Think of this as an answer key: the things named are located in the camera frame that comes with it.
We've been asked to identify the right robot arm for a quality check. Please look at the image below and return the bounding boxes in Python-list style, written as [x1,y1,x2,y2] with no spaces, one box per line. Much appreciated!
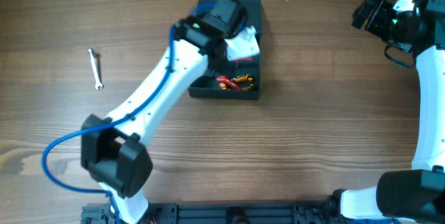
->
[323,0,444,223]

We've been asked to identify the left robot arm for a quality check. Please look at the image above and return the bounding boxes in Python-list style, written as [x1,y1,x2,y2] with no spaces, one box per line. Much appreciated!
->
[81,0,260,223]

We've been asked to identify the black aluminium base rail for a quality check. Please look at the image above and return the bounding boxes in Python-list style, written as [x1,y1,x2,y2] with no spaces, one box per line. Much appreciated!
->
[80,201,341,224]

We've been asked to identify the red handled wire strippers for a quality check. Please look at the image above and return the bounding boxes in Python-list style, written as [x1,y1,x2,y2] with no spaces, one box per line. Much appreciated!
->
[216,57,255,90]

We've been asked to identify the dark green open box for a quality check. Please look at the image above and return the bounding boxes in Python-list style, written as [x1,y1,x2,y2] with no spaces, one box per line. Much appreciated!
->
[188,0,262,100]

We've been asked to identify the orange black pliers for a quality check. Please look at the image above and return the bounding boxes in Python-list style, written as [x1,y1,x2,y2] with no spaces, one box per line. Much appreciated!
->
[216,74,255,90]

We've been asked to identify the left blue cable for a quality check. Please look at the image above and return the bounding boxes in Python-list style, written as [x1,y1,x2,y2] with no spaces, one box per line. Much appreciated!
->
[41,1,218,224]

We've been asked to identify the small silver wrench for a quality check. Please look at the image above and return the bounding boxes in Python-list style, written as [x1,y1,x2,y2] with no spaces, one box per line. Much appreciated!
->
[88,48,104,90]

